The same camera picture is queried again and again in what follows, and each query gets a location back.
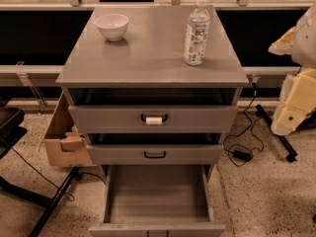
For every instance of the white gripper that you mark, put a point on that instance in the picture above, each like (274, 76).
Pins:
(305, 43)

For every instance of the clear plastic water bottle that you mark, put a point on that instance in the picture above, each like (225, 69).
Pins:
(196, 34)

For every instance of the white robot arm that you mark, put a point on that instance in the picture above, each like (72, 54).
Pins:
(300, 41)

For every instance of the grey drawer cabinet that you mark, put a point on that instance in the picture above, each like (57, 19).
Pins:
(147, 68)

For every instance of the grey bottom drawer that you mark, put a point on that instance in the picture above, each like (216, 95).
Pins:
(157, 201)

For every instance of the grey drawer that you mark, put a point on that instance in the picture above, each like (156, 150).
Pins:
(157, 201)
(154, 154)
(153, 119)

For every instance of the grey middle drawer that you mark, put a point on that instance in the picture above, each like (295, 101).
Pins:
(154, 154)

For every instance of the grey top drawer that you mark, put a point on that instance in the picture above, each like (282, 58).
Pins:
(153, 119)

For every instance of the white ceramic bowl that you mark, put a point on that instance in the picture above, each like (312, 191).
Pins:
(112, 26)

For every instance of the brown cardboard box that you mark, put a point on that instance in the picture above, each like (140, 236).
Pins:
(64, 146)

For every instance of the black tray left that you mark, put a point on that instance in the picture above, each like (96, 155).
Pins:
(10, 128)

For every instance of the black stand base left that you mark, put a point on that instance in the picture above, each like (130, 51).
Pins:
(49, 203)

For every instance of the clear acrylic bracket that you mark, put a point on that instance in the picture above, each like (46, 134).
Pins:
(26, 82)

